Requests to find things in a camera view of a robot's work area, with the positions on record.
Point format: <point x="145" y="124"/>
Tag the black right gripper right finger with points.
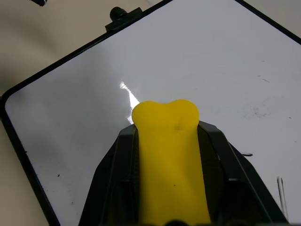
<point x="235" y="183"/>

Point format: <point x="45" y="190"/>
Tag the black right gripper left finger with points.
<point x="113" y="179"/>

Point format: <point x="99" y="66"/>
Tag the yellow bone-shaped eraser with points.
<point x="169" y="164"/>

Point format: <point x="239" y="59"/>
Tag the black-framed whiteboard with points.
<point x="188" y="58"/>

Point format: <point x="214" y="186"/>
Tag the black whiteboard clip knob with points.
<point x="122" y="17"/>

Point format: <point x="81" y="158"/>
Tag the small black object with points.
<point x="38" y="2"/>

